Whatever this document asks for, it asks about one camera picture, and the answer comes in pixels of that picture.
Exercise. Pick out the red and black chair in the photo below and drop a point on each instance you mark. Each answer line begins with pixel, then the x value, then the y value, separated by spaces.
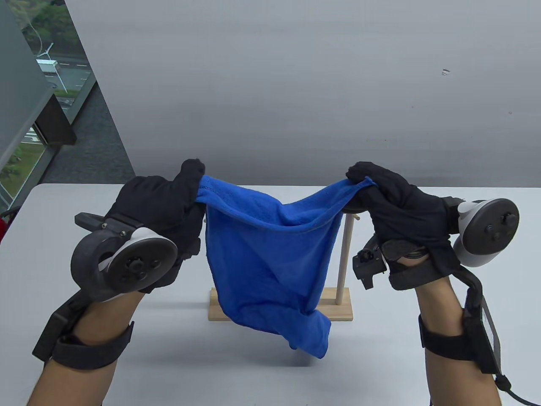
pixel 2 230

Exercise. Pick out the grey frosted panel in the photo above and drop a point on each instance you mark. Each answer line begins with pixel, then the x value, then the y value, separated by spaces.
pixel 17 84

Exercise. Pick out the dark grey hand controller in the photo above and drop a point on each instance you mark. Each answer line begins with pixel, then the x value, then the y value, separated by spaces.
pixel 486 230
pixel 122 258

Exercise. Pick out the glass window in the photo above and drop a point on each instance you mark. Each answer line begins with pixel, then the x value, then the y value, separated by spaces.
pixel 67 76

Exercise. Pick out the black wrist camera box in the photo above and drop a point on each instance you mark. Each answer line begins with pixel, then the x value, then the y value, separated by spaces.
pixel 80 342
pixel 473 334

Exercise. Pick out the wooden rack with two posts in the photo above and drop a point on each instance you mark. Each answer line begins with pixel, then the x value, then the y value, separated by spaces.
pixel 342 270

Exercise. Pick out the black panel base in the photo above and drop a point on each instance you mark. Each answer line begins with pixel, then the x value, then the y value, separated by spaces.
pixel 55 127

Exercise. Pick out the person's right hand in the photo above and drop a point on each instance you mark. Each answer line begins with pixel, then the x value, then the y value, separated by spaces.
pixel 405 207

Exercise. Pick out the person's left hand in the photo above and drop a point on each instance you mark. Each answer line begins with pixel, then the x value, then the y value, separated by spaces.
pixel 160 198

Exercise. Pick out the person's right forearm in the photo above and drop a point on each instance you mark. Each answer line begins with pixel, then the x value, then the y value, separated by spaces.
pixel 452 338

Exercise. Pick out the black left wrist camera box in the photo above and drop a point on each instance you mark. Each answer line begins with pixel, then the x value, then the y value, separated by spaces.
pixel 80 342

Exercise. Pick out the dark grey right hand controller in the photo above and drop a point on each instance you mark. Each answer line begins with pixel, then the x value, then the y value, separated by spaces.
pixel 486 230

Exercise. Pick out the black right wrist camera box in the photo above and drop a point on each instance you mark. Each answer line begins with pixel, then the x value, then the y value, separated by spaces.
pixel 473 334

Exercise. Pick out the blue towel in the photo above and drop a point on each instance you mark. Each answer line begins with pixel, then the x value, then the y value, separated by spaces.
pixel 270 253

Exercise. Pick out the dark grey left hand controller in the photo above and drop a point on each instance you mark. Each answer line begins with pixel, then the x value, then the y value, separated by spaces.
pixel 122 258

